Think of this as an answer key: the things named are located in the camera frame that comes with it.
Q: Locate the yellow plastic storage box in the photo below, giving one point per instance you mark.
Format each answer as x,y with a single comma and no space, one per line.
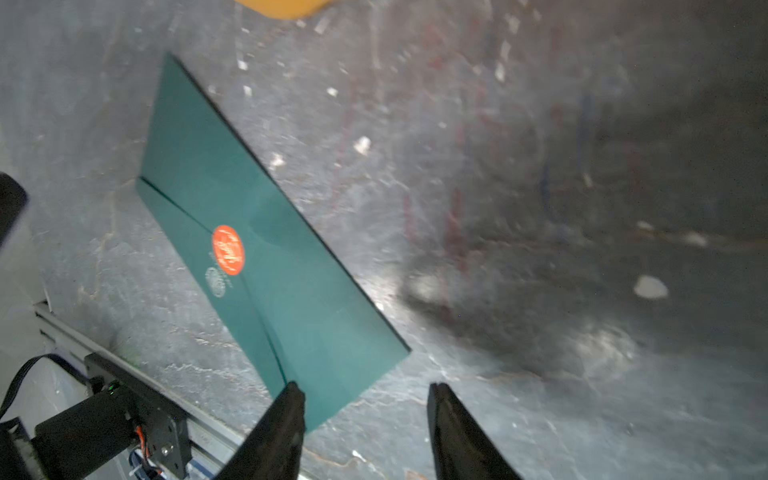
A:
285,9

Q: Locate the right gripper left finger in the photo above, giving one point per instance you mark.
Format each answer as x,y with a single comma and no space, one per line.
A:
273,449

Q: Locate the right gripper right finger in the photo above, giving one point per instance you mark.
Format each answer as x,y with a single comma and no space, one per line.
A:
461,449

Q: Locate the dark green envelope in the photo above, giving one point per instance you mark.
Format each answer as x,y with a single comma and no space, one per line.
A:
291,306

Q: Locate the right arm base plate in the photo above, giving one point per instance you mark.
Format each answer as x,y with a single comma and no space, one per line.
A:
123,412

